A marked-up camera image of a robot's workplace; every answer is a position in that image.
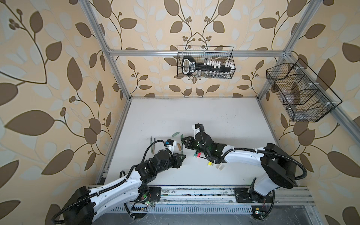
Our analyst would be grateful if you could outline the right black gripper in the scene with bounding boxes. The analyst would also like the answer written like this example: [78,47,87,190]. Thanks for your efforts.
[181,136,210,157]

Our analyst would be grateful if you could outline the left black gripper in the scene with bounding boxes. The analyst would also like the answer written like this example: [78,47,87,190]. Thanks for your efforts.
[155,153,186,176]

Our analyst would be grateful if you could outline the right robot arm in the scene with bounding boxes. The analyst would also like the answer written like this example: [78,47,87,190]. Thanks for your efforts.
[181,123,308,220]

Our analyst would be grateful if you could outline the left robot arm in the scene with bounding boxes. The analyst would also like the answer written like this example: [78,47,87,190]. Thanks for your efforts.
[51,139,186,225]

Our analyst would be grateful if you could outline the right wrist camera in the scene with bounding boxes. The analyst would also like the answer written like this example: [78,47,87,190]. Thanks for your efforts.
[192,123,203,135]

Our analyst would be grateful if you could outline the black socket rail tool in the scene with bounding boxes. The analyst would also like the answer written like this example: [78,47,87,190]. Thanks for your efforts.
[180,56,235,77]

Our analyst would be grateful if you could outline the rear black wire basket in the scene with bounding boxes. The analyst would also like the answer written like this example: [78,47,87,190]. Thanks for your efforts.
[177,45,236,79]

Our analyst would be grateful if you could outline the black wire basket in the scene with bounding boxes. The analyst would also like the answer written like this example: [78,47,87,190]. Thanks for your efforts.
[266,58,343,122]
[177,45,236,79]

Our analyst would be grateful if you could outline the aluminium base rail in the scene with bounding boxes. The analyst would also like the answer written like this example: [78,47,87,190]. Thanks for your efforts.
[87,185,316,215]

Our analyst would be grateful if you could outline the right black wire basket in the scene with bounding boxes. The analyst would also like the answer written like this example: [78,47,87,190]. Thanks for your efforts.
[266,58,343,122]

